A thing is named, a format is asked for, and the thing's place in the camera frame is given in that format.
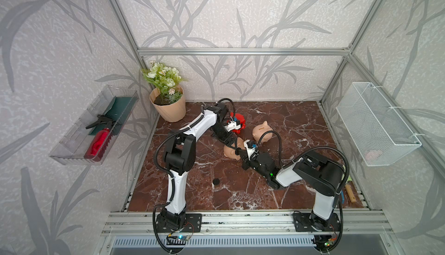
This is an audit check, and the red spray bottle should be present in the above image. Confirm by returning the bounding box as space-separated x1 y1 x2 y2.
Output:
84 115 115 162

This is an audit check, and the clear plastic wall tray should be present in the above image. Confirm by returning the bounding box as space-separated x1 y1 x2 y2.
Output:
49 85 139 166

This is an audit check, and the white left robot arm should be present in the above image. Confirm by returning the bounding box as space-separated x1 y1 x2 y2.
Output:
154 98 237 220

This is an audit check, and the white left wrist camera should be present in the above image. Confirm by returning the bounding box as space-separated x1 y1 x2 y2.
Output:
225 120 242 132

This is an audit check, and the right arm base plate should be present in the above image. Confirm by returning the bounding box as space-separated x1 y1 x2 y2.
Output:
292 211 341 232

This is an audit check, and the green cloth in tray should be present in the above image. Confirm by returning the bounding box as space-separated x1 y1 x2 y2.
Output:
89 97 137 136

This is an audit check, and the white wire mesh basket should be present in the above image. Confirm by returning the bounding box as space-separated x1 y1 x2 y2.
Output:
336 82 422 167

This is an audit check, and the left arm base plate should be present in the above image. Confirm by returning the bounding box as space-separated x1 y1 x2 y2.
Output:
155 212 202 233

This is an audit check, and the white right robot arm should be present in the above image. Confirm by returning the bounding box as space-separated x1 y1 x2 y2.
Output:
235 140 350 230

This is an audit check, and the terracotta pot with flowers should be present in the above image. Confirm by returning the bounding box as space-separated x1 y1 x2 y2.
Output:
141 61 186 122

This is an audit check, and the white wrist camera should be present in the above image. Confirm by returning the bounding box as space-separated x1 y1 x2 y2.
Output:
243 140 258 161
225 120 242 132

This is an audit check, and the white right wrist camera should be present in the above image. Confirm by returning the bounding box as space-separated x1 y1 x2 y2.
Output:
243 140 258 161

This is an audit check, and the aluminium frame profile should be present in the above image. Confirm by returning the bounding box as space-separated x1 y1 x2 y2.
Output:
99 0 445 179

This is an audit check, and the red piggy bank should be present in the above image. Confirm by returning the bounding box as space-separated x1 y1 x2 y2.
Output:
230 112 246 134

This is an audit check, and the pale pink piggy bank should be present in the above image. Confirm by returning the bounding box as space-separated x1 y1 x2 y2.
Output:
252 120 273 143

